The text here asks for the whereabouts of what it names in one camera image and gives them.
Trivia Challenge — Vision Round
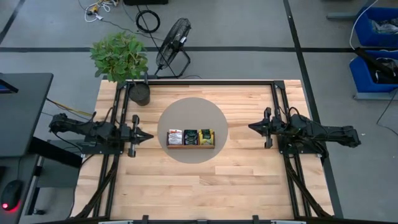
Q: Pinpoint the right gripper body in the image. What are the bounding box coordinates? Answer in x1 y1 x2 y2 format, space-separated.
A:
262 107 289 149

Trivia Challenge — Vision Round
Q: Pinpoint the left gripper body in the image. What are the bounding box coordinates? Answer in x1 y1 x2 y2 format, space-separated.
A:
120 114 140 158

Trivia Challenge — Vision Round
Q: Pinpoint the yellow green tea packet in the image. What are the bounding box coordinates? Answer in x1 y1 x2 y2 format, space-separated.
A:
198 128 215 146

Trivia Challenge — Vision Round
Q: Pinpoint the wooden tea organizer box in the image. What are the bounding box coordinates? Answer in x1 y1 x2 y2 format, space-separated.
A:
166 129 216 150

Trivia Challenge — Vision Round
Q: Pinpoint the round grey mat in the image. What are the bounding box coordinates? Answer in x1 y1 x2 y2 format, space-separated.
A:
157 97 229 164

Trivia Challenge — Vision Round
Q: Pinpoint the potted green plant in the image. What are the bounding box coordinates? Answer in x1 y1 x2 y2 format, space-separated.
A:
89 30 152 107

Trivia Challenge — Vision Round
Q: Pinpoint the black floor fan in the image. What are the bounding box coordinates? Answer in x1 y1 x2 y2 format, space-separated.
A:
154 17 192 79

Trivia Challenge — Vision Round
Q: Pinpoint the blue storage bin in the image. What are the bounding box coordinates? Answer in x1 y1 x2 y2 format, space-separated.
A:
354 6 398 48
348 49 398 94

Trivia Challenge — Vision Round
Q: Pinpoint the black desk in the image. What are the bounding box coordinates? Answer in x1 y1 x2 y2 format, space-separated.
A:
0 72 54 158

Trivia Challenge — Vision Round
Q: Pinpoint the black rod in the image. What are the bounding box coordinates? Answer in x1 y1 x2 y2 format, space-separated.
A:
353 46 398 80

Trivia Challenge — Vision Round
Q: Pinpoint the black floor box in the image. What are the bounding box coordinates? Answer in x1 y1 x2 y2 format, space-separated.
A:
123 0 169 6

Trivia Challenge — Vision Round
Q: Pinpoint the grey desk leg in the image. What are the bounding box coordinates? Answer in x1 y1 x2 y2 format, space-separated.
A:
326 0 379 20

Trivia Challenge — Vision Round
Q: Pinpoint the black computer mouse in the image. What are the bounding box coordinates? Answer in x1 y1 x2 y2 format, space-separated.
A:
0 179 24 213

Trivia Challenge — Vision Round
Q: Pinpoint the laptop screen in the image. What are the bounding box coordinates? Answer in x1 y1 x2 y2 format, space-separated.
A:
0 78 19 94

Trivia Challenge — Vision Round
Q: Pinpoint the black coiled cable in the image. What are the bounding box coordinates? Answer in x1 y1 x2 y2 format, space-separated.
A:
135 9 162 34

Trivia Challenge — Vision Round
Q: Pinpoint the black floor cable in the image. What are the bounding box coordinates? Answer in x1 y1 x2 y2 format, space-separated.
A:
376 89 398 137

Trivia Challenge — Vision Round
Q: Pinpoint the white yellow cable bundle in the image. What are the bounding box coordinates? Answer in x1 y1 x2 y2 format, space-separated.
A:
83 0 121 23

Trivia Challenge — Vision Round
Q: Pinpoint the white floor cable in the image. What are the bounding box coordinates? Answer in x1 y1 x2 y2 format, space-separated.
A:
348 0 379 50

